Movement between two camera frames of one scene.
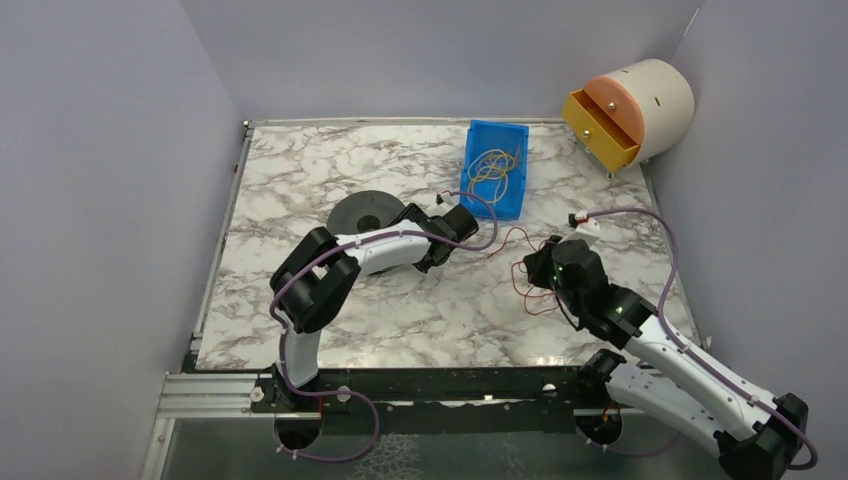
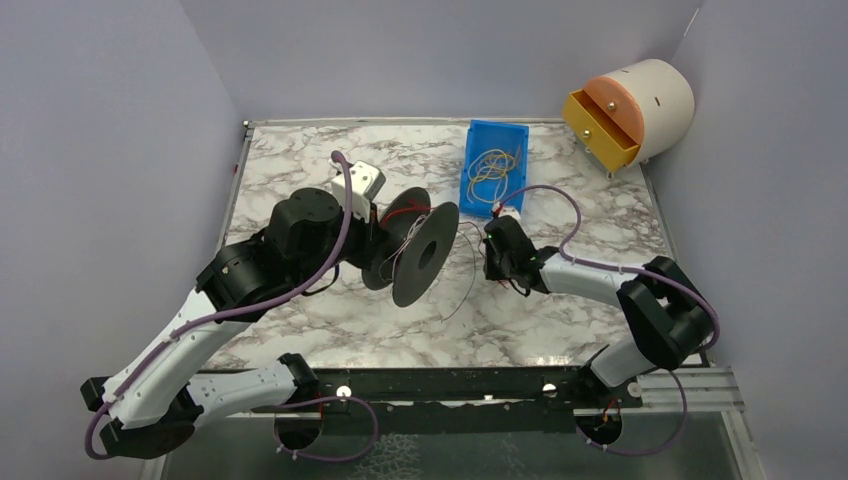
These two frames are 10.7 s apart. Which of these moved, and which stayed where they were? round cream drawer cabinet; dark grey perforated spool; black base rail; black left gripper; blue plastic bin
Moved: black left gripper; dark grey perforated spool
Stayed: black base rail; round cream drawer cabinet; blue plastic bin
